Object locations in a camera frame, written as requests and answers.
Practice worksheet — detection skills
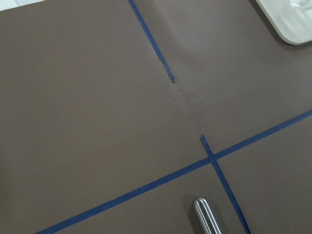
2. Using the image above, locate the black capped metal tube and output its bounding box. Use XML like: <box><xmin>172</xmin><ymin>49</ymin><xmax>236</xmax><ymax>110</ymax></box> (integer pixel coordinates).
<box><xmin>193</xmin><ymin>197</ymin><xmax>222</xmax><ymax>234</ymax></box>

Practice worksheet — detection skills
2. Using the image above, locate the cream bear serving tray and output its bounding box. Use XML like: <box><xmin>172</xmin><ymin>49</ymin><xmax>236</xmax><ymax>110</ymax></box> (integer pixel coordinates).
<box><xmin>256</xmin><ymin>0</ymin><xmax>312</xmax><ymax>45</ymax></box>

